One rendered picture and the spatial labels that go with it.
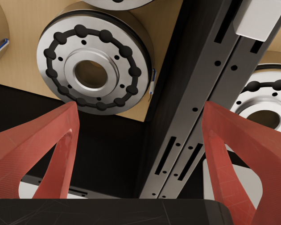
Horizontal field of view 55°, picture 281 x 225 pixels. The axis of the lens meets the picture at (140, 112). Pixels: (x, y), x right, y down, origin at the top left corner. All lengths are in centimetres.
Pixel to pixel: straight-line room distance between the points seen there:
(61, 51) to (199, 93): 13
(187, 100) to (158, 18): 10
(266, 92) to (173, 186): 11
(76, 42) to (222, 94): 13
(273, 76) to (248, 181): 12
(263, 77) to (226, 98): 8
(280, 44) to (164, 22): 10
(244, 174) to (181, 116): 16
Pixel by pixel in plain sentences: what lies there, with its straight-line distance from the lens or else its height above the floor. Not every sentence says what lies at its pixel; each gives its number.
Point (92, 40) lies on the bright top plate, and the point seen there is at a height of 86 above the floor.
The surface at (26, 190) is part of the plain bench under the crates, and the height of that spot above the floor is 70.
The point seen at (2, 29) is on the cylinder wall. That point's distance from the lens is 29.
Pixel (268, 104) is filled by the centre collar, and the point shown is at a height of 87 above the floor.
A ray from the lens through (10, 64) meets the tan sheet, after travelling 32.
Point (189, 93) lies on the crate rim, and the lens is 16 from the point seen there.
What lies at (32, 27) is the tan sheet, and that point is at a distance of 28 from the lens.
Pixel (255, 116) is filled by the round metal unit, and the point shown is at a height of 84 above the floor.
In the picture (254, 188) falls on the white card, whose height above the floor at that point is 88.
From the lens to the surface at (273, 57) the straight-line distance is 26.
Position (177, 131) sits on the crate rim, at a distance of 18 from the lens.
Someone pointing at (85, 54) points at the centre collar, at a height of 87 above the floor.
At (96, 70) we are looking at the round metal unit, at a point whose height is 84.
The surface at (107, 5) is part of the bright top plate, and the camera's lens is 21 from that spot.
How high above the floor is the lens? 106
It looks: 48 degrees down
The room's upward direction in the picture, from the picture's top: 168 degrees counter-clockwise
